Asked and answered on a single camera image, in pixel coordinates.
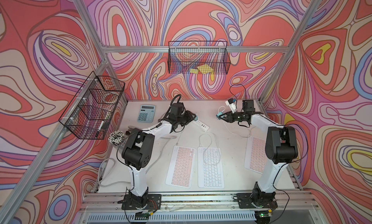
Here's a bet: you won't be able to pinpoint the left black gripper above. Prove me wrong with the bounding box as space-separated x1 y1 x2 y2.
175 111 197 127

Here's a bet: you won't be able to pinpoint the white cable of keyboard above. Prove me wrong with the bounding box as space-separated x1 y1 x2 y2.
198 133 221 166
217 106 251 138

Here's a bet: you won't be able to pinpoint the white power strip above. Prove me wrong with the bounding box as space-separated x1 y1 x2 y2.
192 119 210 132

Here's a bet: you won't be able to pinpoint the pink keyboard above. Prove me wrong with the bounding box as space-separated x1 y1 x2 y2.
244 136 267 174
165 145 196 189

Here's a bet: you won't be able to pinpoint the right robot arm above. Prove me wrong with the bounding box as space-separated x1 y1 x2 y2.
217 98 298 199

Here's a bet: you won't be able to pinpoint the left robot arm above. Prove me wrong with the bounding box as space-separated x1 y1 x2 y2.
122 94 196 198

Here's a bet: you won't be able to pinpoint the white keyboard middle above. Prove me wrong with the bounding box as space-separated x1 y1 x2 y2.
198 147 225 189

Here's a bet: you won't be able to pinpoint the blue calculator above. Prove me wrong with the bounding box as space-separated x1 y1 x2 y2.
137 104 156 123

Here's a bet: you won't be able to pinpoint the yellow sticky notes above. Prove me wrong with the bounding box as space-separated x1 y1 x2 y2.
189 64 214 74

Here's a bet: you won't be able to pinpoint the clear cup of pens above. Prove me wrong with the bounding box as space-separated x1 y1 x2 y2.
108 131 127 149

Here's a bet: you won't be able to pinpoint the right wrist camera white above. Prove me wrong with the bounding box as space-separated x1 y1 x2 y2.
225 98 237 113

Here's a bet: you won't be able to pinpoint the black wire basket back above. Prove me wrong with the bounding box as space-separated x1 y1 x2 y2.
168 40 231 75

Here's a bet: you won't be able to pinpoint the black wire basket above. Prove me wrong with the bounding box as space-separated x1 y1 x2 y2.
59 72 125 140
168 40 231 75

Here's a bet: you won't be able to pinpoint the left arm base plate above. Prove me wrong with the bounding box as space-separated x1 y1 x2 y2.
121 194 162 211

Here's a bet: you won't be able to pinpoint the black wire basket left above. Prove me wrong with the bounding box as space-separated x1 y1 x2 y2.
59 72 125 140

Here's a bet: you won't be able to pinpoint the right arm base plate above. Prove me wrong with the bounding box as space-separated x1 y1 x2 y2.
235 192 278 210

